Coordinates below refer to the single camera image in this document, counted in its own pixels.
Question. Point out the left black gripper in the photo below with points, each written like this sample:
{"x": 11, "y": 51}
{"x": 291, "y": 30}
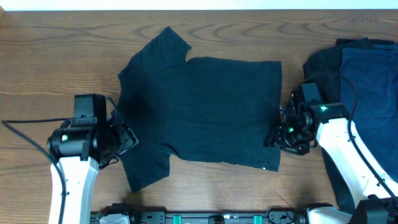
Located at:
{"x": 129, "y": 139}

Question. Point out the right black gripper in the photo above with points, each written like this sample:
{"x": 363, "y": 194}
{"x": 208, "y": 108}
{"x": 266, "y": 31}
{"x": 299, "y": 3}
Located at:
{"x": 276, "y": 137}

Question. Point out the dark teal t-shirt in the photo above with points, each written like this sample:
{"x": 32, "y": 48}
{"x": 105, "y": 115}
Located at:
{"x": 201, "y": 109}

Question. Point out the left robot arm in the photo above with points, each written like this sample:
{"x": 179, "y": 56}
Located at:
{"x": 80, "y": 152}

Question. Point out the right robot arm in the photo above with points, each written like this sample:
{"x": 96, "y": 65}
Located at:
{"x": 373, "y": 192}

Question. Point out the black garment in pile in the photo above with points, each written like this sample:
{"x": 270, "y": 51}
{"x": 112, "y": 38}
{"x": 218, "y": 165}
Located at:
{"x": 325, "y": 65}

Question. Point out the blue garment in pile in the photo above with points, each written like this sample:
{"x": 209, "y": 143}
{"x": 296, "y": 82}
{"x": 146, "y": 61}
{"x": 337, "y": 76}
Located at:
{"x": 374, "y": 73}

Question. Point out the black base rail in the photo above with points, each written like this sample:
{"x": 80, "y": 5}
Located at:
{"x": 205, "y": 218}

